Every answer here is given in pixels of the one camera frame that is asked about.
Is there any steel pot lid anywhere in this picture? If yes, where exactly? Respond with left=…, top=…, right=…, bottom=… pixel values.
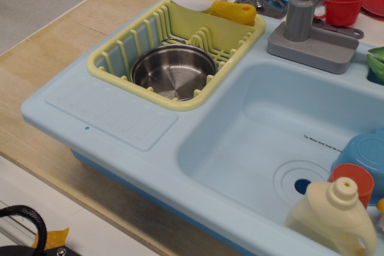
left=235, top=0, right=287, bottom=19

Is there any toy knife yellow handle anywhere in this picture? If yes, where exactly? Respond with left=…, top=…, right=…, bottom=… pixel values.
left=164, top=0, right=257, bottom=27

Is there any upturned blue bowl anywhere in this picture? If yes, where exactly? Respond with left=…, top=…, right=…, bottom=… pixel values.
left=331, top=129, right=383, bottom=206

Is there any stainless steel pot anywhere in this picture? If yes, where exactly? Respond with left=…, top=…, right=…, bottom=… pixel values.
left=130, top=38, right=218, bottom=101

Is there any green toy bowl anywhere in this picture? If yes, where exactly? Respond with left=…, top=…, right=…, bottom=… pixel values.
left=367, top=47, right=384, bottom=82

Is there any black metal bracket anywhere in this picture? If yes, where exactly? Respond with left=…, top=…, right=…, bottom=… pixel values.
left=1, top=245, right=79, bottom=256

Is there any grey utensil handle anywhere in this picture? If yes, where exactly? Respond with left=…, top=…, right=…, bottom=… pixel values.
left=312, top=18, right=365, bottom=40

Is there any yellow dish drying rack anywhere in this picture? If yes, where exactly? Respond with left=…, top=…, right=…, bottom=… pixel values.
left=86, top=0, right=266, bottom=111

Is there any light blue toy sink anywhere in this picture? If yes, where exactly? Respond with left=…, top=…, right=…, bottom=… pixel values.
left=21, top=18, right=383, bottom=255

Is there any wooden board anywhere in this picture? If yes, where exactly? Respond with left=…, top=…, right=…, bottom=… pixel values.
left=1, top=0, right=235, bottom=255

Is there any grey toy faucet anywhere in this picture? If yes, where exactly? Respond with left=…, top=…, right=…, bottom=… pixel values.
left=267, top=0, right=359, bottom=74

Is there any yellow tape piece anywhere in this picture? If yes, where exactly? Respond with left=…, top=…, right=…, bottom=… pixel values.
left=44, top=227, right=70, bottom=250

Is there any red toy cup with handle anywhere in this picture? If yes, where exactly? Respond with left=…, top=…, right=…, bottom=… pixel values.
left=314, top=0, right=362, bottom=26

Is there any cream detergent bottle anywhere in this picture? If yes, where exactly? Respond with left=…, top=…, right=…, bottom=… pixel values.
left=285, top=177, right=377, bottom=255

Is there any black braided cable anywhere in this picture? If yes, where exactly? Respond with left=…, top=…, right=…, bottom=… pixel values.
left=0, top=204, right=47, bottom=256

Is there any red-orange cup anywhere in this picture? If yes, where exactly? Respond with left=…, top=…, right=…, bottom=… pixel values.
left=328, top=163, right=374, bottom=208

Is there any small yellow toy piece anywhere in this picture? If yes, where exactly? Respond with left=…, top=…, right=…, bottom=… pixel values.
left=376, top=198, right=384, bottom=214

